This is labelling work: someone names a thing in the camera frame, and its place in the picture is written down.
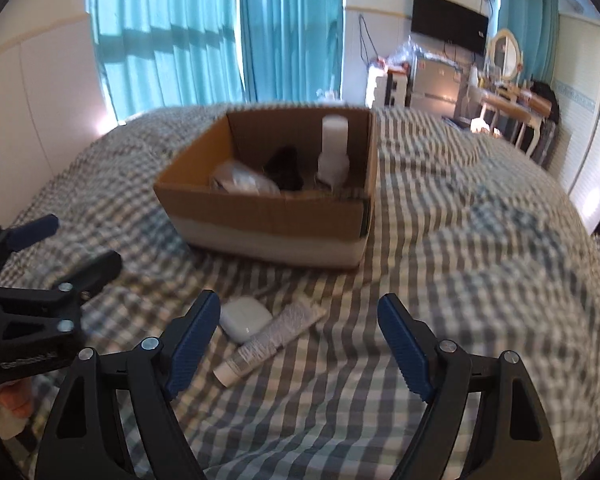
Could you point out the cardboard box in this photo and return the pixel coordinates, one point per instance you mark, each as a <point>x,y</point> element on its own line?
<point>260,220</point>

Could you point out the white oval mirror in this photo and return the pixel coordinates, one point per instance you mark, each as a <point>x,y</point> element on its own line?
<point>504,55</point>

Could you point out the black wall television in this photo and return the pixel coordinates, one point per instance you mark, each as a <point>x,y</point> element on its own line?
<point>447,22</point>

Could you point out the clear plastic cup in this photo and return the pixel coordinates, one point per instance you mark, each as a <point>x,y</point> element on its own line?
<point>240,180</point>

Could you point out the grey checked blanket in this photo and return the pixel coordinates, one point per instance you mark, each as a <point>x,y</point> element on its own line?
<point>455,260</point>

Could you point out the narrow teal curtain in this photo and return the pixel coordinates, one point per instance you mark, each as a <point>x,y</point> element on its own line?
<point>290,30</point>

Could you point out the small black box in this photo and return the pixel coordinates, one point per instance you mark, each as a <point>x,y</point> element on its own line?
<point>285,170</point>

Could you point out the person's left hand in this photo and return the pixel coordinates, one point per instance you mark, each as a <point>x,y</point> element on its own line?
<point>15,405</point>

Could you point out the white printed tube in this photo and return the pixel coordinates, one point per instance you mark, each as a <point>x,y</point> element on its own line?
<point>275,340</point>

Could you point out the crumpled clear plastic bag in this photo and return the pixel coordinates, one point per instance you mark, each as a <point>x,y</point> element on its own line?
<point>405,52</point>

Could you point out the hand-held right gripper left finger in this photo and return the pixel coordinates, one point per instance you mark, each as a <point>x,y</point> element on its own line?
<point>192,347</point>

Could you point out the white sliding wardrobe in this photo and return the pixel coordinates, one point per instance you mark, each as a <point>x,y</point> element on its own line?
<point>587,125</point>

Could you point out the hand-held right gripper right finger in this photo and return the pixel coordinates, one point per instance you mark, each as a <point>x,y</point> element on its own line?
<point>405,350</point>

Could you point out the black bag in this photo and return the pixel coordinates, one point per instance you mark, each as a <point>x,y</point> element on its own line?
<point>545,100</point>

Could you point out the silver mini fridge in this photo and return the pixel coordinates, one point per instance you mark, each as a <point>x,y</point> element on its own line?
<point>435,85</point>

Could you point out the white pump bottle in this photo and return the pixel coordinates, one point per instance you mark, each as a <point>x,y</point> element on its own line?
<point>334,135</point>

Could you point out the white vanity table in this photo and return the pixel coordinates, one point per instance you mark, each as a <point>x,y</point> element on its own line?
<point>505,105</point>

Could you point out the short teal curtain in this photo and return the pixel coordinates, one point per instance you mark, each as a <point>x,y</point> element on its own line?
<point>527,15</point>

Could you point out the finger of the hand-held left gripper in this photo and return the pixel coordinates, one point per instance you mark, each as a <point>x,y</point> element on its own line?
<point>32,229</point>
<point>97,270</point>

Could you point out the wide teal curtain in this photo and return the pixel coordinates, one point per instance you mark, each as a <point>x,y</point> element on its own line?
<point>165,35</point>

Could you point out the white earbud case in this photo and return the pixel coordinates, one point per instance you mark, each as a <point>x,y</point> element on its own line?
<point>242,317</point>

